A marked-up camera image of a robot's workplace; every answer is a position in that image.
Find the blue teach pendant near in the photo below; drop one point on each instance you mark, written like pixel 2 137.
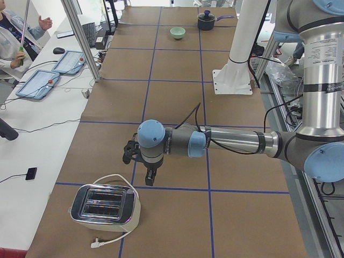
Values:
pixel 38 85

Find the black computer mouse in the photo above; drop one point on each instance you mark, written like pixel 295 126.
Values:
pixel 58 50

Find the silver white toaster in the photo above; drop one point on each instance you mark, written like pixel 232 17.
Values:
pixel 104 207

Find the dark blue pot with lid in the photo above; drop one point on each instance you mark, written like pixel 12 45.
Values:
pixel 206 20

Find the black smartphone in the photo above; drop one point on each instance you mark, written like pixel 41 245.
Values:
pixel 65 34

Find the person in white coat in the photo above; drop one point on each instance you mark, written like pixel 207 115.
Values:
pixel 19 46

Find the green bowl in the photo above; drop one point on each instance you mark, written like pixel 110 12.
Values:
pixel 177 32

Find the small black box device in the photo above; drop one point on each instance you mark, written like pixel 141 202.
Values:
pixel 31 173

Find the blue teach pendant far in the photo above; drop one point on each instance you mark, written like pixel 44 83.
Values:
pixel 70 63

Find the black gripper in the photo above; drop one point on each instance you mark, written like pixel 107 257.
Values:
pixel 152 164

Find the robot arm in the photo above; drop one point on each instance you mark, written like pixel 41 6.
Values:
pixel 316 147

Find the blue teach pendant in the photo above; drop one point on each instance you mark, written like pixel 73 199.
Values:
pixel 70 63
pixel 38 85

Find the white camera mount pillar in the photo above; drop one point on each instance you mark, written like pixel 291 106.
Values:
pixel 234 77

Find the black keyboard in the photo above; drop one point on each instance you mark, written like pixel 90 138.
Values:
pixel 89 30

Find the aluminium frame post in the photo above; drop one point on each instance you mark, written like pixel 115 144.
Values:
pixel 80 37

